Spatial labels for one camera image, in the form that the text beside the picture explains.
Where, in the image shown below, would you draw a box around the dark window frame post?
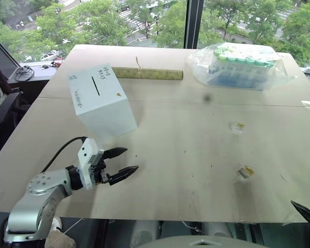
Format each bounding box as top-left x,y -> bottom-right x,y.
184,0 -> 205,50

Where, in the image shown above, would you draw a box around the white parked car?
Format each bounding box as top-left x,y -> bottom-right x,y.
39,51 -> 59,62

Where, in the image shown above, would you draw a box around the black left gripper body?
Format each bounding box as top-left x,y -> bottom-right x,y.
88,151 -> 113,185

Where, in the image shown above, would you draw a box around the white rounded shape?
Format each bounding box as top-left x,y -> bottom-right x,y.
200,221 -> 234,238
130,220 -> 161,247

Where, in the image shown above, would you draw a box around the white slotted box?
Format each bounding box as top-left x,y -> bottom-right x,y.
68,63 -> 138,142

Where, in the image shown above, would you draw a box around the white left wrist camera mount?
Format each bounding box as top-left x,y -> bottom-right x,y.
76,138 -> 105,191

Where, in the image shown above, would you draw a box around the black cable bundle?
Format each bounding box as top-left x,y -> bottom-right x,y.
14,65 -> 36,81

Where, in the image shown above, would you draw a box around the dark chair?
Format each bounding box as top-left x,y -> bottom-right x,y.
0,49 -> 24,126

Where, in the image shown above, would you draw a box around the small keys and clutter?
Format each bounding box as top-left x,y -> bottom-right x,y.
40,58 -> 65,70

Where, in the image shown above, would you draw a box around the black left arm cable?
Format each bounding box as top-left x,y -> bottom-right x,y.
40,136 -> 88,174

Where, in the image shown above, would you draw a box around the clear plastic bag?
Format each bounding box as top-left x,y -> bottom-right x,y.
187,42 -> 298,91

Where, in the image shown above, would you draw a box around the rack of green-capped tubes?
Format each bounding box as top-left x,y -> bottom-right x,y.
207,43 -> 279,89

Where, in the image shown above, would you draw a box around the white and brown shoe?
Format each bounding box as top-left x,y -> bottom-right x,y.
44,216 -> 76,248

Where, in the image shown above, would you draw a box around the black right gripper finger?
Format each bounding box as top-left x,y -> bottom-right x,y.
290,200 -> 310,231

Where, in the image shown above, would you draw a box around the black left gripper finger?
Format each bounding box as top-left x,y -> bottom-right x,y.
108,165 -> 140,186
102,147 -> 128,161

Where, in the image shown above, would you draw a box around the grey rounded robot body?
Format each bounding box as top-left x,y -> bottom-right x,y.
138,235 -> 271,248

